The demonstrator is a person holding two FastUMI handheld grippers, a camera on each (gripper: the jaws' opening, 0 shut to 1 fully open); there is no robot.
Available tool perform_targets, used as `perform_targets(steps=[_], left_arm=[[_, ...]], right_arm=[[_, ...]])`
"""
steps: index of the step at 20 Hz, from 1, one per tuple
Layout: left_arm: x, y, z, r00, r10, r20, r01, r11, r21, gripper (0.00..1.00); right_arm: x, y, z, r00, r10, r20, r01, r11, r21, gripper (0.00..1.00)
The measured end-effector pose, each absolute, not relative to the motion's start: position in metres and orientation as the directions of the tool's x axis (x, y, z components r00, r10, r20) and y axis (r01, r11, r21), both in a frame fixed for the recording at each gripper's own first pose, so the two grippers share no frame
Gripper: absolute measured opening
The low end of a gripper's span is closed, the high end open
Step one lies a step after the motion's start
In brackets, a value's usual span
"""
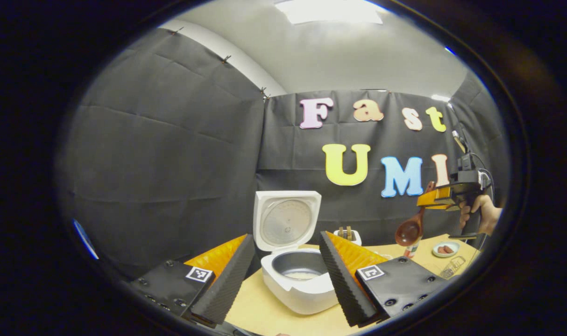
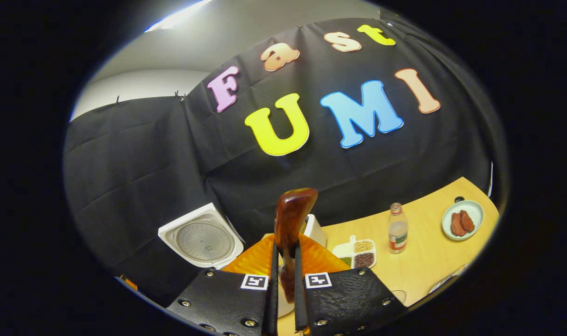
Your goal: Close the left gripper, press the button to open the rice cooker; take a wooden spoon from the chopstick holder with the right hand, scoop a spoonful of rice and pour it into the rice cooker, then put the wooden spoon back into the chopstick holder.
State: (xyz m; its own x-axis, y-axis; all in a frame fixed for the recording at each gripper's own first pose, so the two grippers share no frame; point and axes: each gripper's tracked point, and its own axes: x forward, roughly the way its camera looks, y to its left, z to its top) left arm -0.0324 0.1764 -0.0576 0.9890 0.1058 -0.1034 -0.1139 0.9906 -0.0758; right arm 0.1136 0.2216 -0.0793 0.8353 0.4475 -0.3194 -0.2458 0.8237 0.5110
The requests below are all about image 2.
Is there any clear plastic bottle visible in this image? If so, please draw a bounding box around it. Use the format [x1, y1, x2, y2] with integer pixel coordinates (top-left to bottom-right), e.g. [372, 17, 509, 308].
[388, 203, 408, 254]

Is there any white toaster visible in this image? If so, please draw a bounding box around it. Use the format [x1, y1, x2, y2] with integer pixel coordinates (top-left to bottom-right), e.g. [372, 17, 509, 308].
[304, 214, 327, 248]

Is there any white divided grain dish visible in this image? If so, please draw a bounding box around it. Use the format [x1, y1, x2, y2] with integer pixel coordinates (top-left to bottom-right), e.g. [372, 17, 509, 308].
[332, 236, 377, 269]

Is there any white rice cooker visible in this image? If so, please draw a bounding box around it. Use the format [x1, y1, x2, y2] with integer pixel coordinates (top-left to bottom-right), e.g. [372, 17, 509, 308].
[158, 203, 296, 318]

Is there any brown wooden spoon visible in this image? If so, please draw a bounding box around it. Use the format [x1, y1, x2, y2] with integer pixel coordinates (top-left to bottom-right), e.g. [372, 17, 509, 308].
[274, 188, 319, 303]

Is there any black backdrop cloth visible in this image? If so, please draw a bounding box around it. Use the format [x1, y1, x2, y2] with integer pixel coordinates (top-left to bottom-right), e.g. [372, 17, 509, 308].
[62, 9, 508, 308]

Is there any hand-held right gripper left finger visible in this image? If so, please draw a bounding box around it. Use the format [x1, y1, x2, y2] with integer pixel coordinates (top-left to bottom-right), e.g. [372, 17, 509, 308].
[167, 233, 279, 336]

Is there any light green plate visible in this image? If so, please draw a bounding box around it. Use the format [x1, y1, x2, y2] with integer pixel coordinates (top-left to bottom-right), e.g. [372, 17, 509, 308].
[442, 200, 484, 241]

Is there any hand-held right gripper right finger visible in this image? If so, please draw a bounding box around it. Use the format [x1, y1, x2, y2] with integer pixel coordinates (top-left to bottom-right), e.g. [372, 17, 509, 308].
[293, 233, 408, 336]

